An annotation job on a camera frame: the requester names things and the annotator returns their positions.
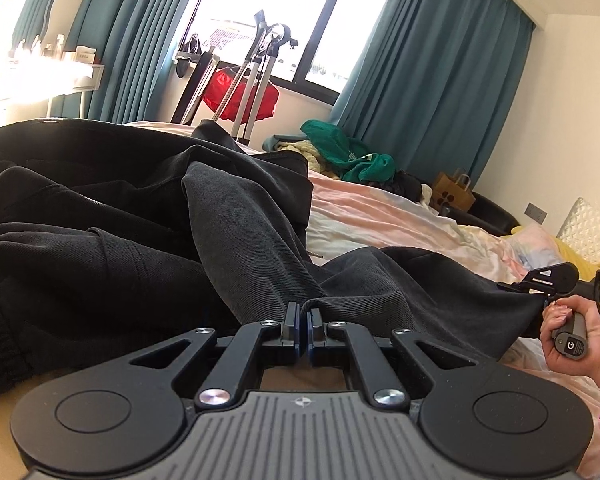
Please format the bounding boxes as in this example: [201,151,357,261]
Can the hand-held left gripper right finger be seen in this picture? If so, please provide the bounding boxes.
[307,309,481,408]

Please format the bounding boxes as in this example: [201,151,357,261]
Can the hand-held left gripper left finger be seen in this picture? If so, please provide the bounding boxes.
[125,301,301,408]

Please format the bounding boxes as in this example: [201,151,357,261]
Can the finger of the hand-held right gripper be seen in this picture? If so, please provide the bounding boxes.
[496,262,579,297]

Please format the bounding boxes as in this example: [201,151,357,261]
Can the black pants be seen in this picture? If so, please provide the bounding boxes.
[0,119,548,401]

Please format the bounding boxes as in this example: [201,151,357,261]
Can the dark clothes heap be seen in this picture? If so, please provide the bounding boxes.
[387,170,427,204]

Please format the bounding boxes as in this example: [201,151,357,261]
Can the person's right hand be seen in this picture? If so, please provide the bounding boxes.
[540,294,600,391]

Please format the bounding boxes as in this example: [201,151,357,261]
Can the yellow pillow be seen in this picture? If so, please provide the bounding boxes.
[510,225,600,287]

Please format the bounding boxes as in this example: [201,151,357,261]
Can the white quilted headboard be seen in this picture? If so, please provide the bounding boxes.
[556,197,600,272]

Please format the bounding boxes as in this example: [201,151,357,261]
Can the brown paper bag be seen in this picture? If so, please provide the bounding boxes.
[430,168,476,214]

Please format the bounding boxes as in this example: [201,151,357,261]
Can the pastel bed blanket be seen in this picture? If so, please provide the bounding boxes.
[122,120,600,480]

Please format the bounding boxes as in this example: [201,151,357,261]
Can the cream knit sweater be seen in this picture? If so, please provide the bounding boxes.
[274,139,352,181]

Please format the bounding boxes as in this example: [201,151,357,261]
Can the teal curtain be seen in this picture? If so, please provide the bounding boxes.
[62,0,222,125]
[329,0,537,195]

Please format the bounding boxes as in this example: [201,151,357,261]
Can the red cloth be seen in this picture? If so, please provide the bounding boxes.
[202,67,280,122]

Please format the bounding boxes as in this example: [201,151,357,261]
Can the garment steamer stand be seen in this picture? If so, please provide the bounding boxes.
[214,9,301,143]

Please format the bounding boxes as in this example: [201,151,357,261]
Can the black framed window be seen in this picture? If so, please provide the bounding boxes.
[172,0,407,97]

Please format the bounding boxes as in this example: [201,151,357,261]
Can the white tissue box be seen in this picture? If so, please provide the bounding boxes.
[62,47,97,66]

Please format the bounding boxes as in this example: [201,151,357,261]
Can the white vanity table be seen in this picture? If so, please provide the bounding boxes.
[0,50,106,127]

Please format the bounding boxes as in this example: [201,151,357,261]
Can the row of cosmetic bottles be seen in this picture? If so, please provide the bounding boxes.
[7,34,67,59]

